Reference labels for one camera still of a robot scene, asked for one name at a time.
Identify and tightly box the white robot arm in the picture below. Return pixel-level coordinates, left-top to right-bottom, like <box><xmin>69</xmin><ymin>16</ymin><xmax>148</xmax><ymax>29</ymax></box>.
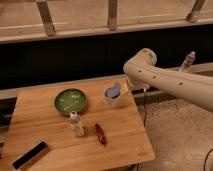
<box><xmin>123</xmin><ymin>48</ymin><xmax>213</xmax><ymax>112</ymax></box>

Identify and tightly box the clear bottle on ledge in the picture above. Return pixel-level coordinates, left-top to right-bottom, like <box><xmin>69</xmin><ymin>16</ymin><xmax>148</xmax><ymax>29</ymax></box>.
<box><xmin>179</xmin><ymin>51</ymin><xmax>195</xmax><ymax>72</ymax></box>

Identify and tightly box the clear cup with blue cloth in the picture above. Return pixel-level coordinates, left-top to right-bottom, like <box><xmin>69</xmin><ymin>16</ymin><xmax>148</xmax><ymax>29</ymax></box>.
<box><xmin>104</xmin><ymin>83</ymin><xmax>121</xmax><ymax>107</ymax></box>

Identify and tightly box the green round plate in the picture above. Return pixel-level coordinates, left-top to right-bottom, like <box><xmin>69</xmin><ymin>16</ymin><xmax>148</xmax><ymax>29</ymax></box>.
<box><xmin>54</xmin><ymin>88</ymin><xmax>87</xmax><ymax>116</ymax></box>

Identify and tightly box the black rectangular block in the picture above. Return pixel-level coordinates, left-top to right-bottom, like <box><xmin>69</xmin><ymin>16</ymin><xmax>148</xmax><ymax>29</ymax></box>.
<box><xmin>12</xmin><ymin>141</ymin><xmax>49</xmax><ymax>171</ymax></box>

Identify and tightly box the middle metal railing post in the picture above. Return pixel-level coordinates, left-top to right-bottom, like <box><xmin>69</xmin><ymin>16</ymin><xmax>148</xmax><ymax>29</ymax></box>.
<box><xmin>108</xmin><ymin>0</ymin><xmax>118</xmax><ymax>30</ymax></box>

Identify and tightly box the metal railing post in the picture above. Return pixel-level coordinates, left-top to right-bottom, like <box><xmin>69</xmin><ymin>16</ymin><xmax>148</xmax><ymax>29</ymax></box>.
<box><xmin>108</xmin><ymin>0</ymin><xmax>118</xmax><ymax>30</ymax></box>
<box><xmin>36</xmin><ymin>0</ymin><xmax>56</xmax><ymax>36</ymax></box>
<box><xmin>186</xmin><ymin>0</ymin><xmax>206</xmax><ymax>23</ymax></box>

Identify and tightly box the left metal railing post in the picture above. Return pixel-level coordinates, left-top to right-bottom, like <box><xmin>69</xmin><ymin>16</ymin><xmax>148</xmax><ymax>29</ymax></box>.
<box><xmin>36</xmin><ymin>0</ymin><xmax>56</xmax><ymax>36</ymax></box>

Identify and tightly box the right metal railing post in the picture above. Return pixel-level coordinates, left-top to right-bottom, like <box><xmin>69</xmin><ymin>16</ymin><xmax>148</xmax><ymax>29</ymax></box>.
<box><xmin>186</xmin><ymin>0</ymin><xmax>206</xmax><ymax>23</ymax></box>

